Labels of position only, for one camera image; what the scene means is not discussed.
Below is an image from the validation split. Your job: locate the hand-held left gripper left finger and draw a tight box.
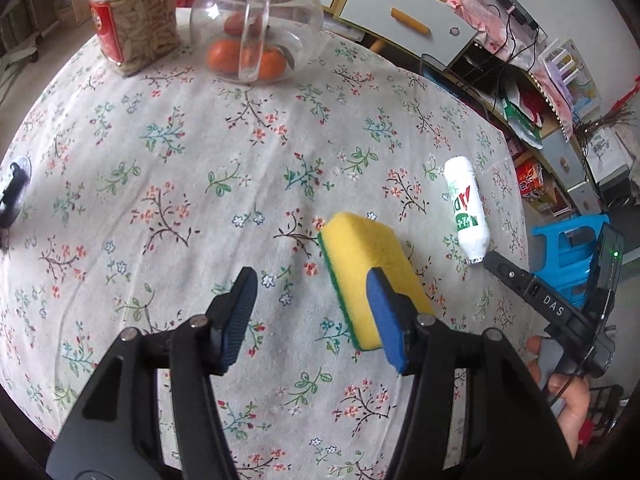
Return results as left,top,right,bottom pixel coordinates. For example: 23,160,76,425
45,266,259,480

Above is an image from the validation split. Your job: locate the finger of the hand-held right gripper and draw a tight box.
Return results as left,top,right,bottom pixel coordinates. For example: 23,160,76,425
482,251,583,331

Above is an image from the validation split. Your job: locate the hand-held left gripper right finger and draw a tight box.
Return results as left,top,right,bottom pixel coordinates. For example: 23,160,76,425
366,267,576,480

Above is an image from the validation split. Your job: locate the yellow green sponge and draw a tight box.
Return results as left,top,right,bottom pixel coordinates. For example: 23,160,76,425
317,211,437,353

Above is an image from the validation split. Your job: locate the white green-label drink bottle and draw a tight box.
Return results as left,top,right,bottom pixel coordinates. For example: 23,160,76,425
444,156,492,266

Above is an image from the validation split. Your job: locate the person's right hand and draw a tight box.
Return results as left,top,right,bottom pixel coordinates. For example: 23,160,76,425
526,335,592,458

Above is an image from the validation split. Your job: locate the blue plastic stool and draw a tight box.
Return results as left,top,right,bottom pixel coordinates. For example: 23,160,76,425
531,212,613,311

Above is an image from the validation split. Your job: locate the colourful cardboard box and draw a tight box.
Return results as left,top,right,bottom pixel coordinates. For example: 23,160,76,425
515,160,556,211

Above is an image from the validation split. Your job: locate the floral tablecloth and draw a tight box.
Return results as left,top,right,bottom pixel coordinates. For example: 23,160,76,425
0,7,531,480

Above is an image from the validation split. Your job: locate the green white bag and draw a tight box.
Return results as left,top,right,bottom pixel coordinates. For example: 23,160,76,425
502,97,543,148

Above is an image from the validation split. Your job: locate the vase with dry branches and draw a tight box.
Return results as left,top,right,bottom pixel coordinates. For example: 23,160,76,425
575,90,640,138

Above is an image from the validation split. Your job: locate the red cloth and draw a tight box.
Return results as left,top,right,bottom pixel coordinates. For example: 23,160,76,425
520,90,547,126

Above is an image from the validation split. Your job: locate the map poster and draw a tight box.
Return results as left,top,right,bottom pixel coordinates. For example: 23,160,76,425
565,40,601,116

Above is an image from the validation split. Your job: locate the orange fruit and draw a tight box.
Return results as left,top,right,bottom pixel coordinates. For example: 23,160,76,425
257,46,289,81
206,40,246,75

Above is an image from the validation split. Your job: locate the black round object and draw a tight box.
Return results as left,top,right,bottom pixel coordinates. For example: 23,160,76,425
0,157,32,228

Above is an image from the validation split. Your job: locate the black power strip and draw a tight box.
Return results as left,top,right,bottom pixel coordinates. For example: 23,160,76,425
494,0,538,28

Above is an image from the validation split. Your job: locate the red fruit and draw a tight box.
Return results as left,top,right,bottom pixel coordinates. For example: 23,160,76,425
223,12,263,38

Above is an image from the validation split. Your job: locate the pink cloth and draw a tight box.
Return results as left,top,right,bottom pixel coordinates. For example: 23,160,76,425
420,0,506,53

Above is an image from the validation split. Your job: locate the seed jar red label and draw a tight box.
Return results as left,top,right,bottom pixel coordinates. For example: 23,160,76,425
85,0,182,78

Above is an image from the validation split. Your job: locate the wooden shelf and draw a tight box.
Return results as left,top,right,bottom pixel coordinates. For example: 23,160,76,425
0,0,86,63

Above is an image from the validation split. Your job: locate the grey drawer wooden handle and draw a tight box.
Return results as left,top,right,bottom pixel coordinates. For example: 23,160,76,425
334,0,478,66

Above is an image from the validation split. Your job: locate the glass jar with handle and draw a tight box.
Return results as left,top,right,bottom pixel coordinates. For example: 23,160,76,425
190,0,326,85

